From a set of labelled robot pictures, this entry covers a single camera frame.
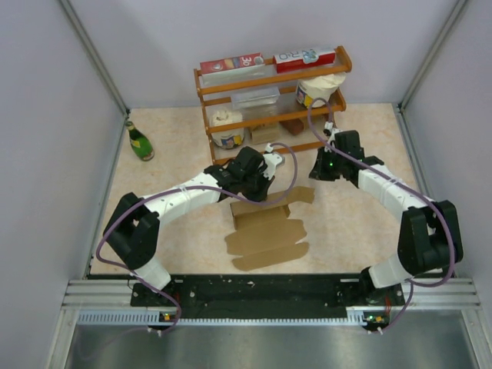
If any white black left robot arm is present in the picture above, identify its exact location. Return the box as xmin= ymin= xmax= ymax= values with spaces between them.
xmin=103 ymin=146 xmax=284 ymax=305

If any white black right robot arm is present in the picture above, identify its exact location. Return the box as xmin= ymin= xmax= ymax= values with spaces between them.
xmin=309 ymin=128 xmax=464 ymax=304

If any red white toothpaste box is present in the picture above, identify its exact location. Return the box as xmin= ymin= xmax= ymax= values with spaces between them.
xmin=273 ymin=48 xmax=336 ymax=73

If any red foil wrap box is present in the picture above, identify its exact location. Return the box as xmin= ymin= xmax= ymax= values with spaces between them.
xmin=200 ymin=52 xmax=265 ymax=77

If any white bag lower shelf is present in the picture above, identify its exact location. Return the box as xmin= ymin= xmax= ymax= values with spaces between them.
xmin=211 ymin=109 xmax=245 ymax=150

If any white bag shelf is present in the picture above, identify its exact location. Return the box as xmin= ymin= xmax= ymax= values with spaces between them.
xmin=295 ymin=72 xmax=347 ymax=108
xmin=211 ymin=109 xmax=245 ymax=150

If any red brown brick block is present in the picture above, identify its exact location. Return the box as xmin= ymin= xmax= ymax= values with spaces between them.
xmin=280 ymin=118 xmax=304 ymax=136

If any white bag upper shelf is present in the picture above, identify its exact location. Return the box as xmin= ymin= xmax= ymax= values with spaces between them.
xmin=295 ymin=72 xmax=347 ymax=108

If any clear plastic container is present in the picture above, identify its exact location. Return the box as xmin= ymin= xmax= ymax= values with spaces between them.
xmin=231 ymin=87 xmax=280 ymax=110

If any orange wooden shelf rack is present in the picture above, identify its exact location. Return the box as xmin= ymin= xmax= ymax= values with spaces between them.
xmin=194 ymin=46 xmax=352 ymax=164

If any green glass bottle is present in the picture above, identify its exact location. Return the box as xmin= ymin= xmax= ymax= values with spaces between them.
xmin=125 ymin=121 xmax=155 ymax=161

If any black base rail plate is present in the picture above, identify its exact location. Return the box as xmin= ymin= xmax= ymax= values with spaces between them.
xmin=86 ymin=272 xmax=458 ymax=319

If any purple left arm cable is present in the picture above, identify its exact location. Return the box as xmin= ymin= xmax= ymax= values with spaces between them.
xmin=95 ymin=141 xmax=299 ymax=335

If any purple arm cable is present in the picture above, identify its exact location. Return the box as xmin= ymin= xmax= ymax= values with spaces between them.
xmin=95 ymin=141 xmax=299 ymax=335
xmin=306 ymin=98 xmax=458 ymax=334

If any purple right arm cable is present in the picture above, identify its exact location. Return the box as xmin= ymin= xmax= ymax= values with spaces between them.
xmin=306 ymin=98 xmax=458 ymax=334

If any aluminium frame rail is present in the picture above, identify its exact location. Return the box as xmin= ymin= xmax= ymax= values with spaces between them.
xmin=61 ymin=274 xmax=480 ymax=327

